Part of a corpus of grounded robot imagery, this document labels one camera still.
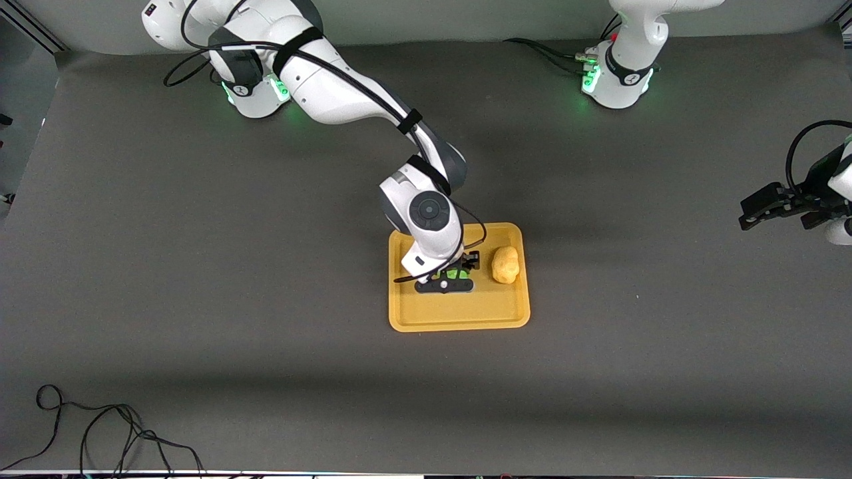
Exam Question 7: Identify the thin black loose cable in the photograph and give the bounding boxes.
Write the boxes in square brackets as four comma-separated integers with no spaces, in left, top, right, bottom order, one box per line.
[0,385,204,476]

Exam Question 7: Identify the yellow plastic tray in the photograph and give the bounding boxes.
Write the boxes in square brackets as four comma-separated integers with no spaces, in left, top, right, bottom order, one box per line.
[388,222,531,332]

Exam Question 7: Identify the dark grey table mat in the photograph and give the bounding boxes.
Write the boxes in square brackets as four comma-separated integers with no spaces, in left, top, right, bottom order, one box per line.
[0,23,852,474]

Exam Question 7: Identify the black left arm base cables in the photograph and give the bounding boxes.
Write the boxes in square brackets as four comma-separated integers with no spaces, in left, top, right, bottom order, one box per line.
[503,38,590,74]

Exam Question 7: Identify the yellow potato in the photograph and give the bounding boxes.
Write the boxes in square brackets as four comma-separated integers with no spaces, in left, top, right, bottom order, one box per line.
[491,245,520,285]

